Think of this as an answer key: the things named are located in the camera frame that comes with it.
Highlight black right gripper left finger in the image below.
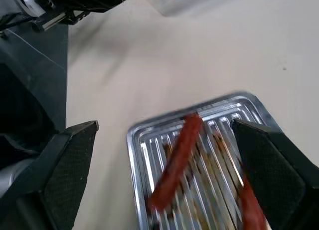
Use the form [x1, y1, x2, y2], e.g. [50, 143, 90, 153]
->
[0, 120, 99, 230]

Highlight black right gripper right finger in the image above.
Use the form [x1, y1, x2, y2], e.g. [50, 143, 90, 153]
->
[230, 119, 319, 230]

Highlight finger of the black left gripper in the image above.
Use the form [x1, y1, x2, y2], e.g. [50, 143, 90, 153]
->
[62, 0, 130, 14]

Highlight red sausage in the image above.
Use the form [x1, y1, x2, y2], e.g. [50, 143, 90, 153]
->
[148, 113, 203, 215]
[238, 174, 268, 230]

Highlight silver ribbed metal tray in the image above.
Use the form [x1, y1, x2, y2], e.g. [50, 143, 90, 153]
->
[126, 91, 286, 230]

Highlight clear plastic cup blue label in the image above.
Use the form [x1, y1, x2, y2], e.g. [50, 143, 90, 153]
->
[127, 0, 251, 17]

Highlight black and silver robot body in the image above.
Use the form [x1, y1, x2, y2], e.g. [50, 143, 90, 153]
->
[0, 62, 60, 200]

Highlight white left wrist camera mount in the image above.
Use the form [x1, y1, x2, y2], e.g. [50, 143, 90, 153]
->
[13, 0, 56, 17]

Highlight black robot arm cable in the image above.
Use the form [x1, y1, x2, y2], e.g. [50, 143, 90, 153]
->
[0, 12, 37, 39]

